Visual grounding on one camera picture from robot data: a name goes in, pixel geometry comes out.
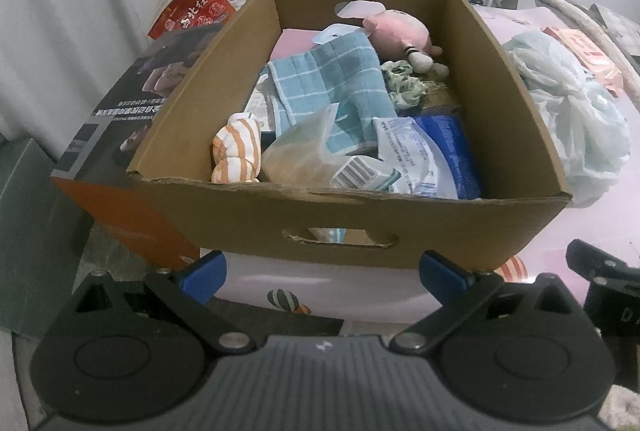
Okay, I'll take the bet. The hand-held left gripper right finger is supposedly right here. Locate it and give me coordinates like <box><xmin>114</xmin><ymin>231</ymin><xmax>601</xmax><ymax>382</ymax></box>
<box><xmin>390</xmin><ymin>250</ymin><xmax>574</xmax><ymax>355</ymax></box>

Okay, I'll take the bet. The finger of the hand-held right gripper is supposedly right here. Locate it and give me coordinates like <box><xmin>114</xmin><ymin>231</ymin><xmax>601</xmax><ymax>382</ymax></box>
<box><xmin>566</xmin><ymin>238</ymin><xmax>627</xmax><ymax>285</ymax></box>

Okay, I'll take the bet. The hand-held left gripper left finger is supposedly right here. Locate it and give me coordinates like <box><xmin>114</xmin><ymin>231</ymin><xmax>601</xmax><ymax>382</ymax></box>
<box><xmin>75</xmin><ymin>250</ymin><xmax>256</xmax><ymax>354</ymax></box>

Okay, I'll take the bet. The cardboard box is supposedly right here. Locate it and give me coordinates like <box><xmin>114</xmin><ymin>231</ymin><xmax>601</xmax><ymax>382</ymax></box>
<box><xmin>50</xmin><ymin>0</ymin><xmax>574</xmax><ymax>274</ymax></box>

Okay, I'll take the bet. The green scrunchie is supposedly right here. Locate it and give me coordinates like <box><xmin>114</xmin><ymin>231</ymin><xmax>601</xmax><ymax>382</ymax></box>
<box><xmin>381</xmin><ymin>60</ymin><xmax>429</xmax><ymax>108</ymax></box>

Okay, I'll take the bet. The blue checked towel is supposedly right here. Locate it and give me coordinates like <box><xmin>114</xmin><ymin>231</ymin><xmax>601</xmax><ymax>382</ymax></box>
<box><xmin>265</xmin><ymin>32</ymin><xmax>401</xmax><ymax>154</ymax></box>

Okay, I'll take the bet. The pink plush toy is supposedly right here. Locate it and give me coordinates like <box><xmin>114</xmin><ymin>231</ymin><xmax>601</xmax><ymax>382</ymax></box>
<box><xmin>361</xmin><ymin>9</ymin><xmax>451</xmax><ymax>76</ymax></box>

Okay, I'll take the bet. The dark blue plastic packet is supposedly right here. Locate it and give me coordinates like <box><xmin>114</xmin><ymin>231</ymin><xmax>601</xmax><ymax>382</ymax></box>
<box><xmin>415</xmin><ymin>113</ymin><xmax>484</xmax><ymax>201</ymax></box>

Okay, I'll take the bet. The orange striped white sock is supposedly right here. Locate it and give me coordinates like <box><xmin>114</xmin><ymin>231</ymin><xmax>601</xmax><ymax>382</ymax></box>
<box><xmin>210</xmin><ymin>112</ymin><xmax>262</xmax><ymax>184</ymax></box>

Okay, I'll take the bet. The blue striped clear packet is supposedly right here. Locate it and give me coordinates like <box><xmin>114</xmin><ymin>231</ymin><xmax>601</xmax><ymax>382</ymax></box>
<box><xmin>330</xmin><ymin>116</ymin><xmax>459</xmax><ymax>200</ymax></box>

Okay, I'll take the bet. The brownish translucent bag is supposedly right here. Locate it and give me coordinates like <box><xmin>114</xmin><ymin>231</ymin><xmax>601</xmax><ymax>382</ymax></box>
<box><xmin>260</xmin><ymin>103</ymin><xmax>361</xmax><ymax>188</ymax></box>

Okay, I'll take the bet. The white plastic bag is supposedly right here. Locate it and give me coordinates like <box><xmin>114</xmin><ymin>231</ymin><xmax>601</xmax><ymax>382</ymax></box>
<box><xmin>500</xmin><ymin>31</ymin><xmax>632</xmax><ymax>206</ymax></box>

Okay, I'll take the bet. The red white wipes packet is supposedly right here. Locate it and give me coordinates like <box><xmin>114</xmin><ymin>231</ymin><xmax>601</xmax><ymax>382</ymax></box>
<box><xmin>542</xmin><ymin>26</ymin><xmax>626</xmax><ymax>98</ymax></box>

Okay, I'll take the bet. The pink flat box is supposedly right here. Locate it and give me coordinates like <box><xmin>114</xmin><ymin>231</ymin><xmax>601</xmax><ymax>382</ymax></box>
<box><xmin>275</xmin><ymin>28</ymin><xmax>326</xmax><ymax>62</ymax></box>

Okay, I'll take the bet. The red snack packet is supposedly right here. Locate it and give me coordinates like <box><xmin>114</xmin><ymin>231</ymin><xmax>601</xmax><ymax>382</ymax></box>
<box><xmin>147</xmin><ymin>0</ymin><xmax>237</xmax><ymax>41</ymax></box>

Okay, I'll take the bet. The white curtain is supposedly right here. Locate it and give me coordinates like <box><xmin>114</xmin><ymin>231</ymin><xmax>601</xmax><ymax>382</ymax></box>
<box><xmin>0</xmin><ymin>0</ymin><xmax>182</xmax><ymax>142</ymax></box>

